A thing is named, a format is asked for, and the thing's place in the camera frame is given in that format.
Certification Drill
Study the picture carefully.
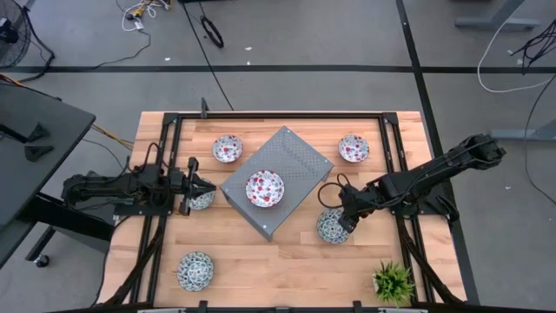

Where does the grey desk foot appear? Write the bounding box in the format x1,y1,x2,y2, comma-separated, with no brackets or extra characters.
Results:
490,119,556,143
453,0,542,31

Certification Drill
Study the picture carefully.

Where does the black floor fan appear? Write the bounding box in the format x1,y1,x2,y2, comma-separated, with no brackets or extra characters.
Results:
0,0,33,70

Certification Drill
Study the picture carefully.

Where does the grey perforated metal shelf riser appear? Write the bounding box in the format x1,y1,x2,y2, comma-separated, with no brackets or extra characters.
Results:
220,125,335,243

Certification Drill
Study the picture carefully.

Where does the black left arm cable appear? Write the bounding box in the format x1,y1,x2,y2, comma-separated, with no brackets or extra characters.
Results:
145,141,173,175

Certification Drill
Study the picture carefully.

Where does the black aluminium table frame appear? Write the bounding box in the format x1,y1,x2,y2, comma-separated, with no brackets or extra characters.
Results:
96,110,469,313

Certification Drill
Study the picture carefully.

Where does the green potted plant white pot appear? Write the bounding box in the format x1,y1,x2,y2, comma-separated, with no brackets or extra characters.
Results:
372,259,416,308

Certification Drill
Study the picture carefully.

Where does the yellow floor cable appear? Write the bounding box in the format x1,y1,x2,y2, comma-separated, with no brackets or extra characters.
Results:
89,123,135,151

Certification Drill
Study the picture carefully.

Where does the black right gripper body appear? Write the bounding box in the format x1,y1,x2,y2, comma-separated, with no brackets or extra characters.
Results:
337,184,380,218

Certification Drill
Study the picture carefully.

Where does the long black floor cable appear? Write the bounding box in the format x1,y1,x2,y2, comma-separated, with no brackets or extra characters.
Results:
180,0,235,112

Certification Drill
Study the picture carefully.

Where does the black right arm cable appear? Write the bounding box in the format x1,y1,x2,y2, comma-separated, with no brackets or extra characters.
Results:
317,173,351,210

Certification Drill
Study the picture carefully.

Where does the white floor cable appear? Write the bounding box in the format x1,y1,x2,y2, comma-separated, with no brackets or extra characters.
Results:
476,17,556,95

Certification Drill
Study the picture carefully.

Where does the teal floral mini bowl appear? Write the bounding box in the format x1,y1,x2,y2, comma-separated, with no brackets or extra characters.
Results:
187,177,216,211
175,250,215,293
315,207,351,245

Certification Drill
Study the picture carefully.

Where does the white cable bundle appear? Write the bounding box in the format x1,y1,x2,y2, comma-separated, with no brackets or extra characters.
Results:
115,0,173,34

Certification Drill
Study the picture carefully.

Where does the black coiled cable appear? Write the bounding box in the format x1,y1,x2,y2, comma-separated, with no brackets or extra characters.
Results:
199,15,226,50

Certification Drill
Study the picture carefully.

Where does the black cable bundle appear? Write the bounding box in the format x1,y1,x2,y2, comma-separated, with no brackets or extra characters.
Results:
510,19,556,75

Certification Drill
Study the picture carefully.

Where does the red floral mini bowl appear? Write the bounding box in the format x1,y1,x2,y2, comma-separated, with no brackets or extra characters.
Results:
337,134,371,163
245,169,286,209
211,134,244,164

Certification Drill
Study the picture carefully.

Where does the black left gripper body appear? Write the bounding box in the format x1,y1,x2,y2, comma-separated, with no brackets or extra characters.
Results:
168,156,200,217

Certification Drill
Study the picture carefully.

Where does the black desk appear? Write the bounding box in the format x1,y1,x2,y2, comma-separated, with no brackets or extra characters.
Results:
0,82,116,269

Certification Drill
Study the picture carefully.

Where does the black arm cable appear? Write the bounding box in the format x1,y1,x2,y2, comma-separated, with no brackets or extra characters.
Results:
317,173,351,210
145,141,173,175

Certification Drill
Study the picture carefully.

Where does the black wedge stand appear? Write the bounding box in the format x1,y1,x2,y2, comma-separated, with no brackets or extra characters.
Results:
26,122,51,143

